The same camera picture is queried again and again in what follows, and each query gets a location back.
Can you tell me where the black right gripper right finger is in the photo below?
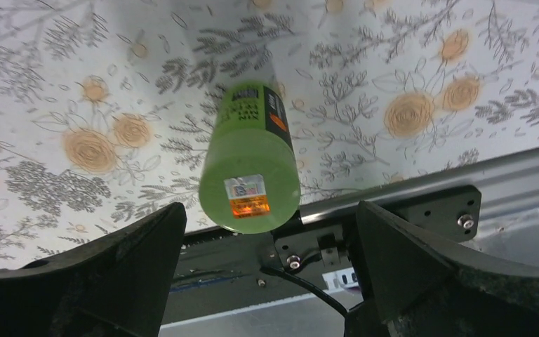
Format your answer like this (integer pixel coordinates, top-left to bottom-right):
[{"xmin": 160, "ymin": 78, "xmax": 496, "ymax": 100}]
[{"xmin": 345, "ymin": 201, "xmax": 539, "ymax": 336}]

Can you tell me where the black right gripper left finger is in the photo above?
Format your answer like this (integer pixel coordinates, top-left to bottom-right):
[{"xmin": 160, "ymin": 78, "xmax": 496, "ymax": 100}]
[{"xmin": 0, "ymin": 203, "xmax": 187, "ymax": 336}]

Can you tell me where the green pill bottle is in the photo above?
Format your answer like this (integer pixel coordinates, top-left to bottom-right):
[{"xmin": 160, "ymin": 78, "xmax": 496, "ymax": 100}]
[{"xmin": 199, "ymin": 81, "xmax": 301, "ymax": 234}]

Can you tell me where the floral patterned table mat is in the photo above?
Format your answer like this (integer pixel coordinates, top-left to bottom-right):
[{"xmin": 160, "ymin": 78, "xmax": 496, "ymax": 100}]
[{"xmin": 0, "ymin": 1, "xmax": 539, "ymax": 269}]

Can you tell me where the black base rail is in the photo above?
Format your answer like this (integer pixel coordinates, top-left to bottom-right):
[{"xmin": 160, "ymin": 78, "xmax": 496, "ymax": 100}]
[{"xmin": 163, "ymin": 185, "xmax": 481, "ymax": 324}]

